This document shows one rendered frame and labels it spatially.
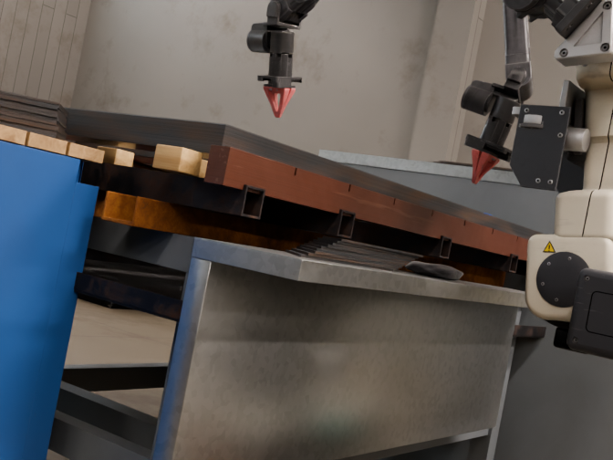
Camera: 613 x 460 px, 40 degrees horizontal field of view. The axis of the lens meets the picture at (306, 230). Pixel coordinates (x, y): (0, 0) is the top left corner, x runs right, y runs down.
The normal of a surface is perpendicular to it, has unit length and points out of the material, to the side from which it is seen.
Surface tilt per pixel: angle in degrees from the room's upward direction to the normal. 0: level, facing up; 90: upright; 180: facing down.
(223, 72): 90
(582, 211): 90
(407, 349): 90
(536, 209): 90
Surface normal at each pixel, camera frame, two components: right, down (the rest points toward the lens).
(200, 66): -0.58, -0.12
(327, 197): 0.81, 0.15
